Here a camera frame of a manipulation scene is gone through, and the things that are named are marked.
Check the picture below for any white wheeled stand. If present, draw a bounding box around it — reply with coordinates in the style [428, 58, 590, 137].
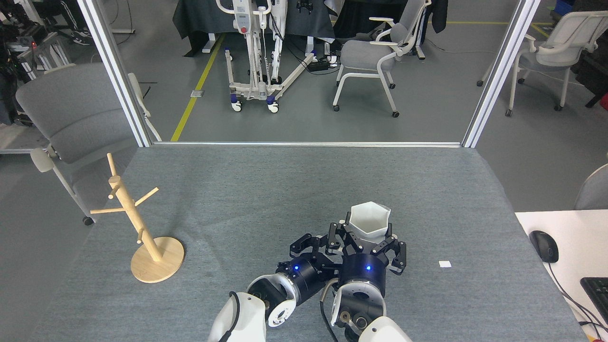
[216, 0, 318, 114]

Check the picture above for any wooden cup rack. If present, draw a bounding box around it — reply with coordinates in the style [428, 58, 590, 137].
[90, 153, 185, 284]

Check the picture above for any grey chair white mesh back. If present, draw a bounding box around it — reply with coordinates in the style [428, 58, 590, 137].
[476, 10, 608, 118]

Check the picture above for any grey chair white frame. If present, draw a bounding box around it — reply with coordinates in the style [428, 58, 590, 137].
[332, 0, 432, 119]

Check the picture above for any dark equipment rack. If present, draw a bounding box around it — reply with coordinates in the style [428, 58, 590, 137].
[0, 0, 73, 82]

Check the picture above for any silver frame post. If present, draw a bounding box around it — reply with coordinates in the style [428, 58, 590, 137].
[461, 0, 542, 149]
[77, 0, 154, 148]

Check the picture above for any grey chair backrest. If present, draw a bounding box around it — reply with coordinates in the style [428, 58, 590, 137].
[573, 163, 608, 211]

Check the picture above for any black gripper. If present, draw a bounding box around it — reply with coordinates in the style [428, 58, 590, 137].
[276, 233, 342, 305]
[326, 220, 408, 288]

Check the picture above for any black mouse cable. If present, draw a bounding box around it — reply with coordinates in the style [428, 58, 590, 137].
[546, 261, 608, 334]

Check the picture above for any silver frame rail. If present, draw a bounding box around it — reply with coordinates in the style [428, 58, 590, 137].
[152, 141, 464, 149]

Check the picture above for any black table cloth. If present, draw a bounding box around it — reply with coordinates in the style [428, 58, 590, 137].
[171, 0, 336, 58]

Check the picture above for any white hexagonal cup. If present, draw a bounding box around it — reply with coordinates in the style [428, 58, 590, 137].
[349, 201, 393, 243]

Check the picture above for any large grey office chair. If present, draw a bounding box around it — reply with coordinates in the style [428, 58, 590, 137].
[16, 63, 162, 227]

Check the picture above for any black power strip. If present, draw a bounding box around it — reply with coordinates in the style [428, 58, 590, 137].
[306, 56, 341, 73]

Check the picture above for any white desk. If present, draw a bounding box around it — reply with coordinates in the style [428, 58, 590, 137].
[515, 209, 608, 342]

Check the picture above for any black computer mouse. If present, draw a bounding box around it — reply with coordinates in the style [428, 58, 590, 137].
[529, 230, 560, 264]

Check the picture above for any black keyboard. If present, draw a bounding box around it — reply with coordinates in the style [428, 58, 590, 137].
[580, 277, 608, 328]

